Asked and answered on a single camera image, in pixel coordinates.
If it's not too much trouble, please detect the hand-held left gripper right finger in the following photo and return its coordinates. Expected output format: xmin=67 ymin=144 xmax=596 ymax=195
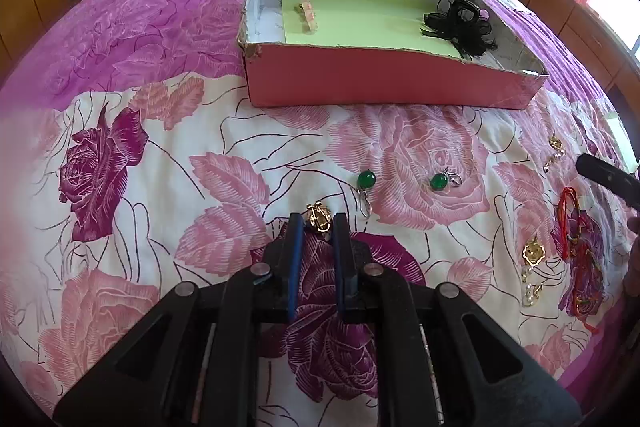
xmin=332 ymin=213 xmax=583 ymax=427

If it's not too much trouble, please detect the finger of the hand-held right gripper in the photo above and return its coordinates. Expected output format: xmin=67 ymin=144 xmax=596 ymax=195
xmin=575 ymin=153 xmax=640 ymax=212

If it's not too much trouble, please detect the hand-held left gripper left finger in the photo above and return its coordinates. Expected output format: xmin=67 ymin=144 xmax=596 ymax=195
xmin=52 ymin=212 xmax=306 ymax=427

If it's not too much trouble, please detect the red string bracelet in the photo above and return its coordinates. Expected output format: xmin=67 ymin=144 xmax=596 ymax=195
xmin=557 ymin=187 xmax=590 ymax=260

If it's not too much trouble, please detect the gold pearl drop earring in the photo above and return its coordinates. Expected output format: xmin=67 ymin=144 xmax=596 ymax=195
xmin=542 ymin=134 xmax=566 ymax=172
xmin=520 ymin=239 xmax=546 ymax=308

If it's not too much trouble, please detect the green bead earring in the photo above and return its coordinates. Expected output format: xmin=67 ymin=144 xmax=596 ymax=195
xmin=430 ymin=167 xmax=463 ymax=192
xmin=356 ymin=169 xmax=377 ymax=219

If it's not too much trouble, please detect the multicoloured woven bracelet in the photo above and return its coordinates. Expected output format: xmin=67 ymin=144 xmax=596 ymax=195
xmin=570 ymin=237 xmax=607 ymax=335

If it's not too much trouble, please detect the red cardboard box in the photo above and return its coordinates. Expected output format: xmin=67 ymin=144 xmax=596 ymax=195
xmin=236 ymin=0 xmax=550 ymax=110

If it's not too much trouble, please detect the person's right hand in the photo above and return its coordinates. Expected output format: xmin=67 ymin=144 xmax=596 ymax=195
xmin=621 ymin=214 xmax=640 ymax=300

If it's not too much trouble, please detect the pink floral bedspread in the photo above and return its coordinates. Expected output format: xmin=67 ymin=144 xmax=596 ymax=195
xmin=0 ymin=0 xmax=640 ymax=427

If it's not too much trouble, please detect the light green paper sheet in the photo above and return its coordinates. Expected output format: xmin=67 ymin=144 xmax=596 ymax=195
xmin=281 ymin=0 xmax=501 ymax=62

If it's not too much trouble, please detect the pink hair clip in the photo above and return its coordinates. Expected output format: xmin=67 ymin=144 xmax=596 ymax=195
xmin=294 ymin=0 xmax=320 ymax=34

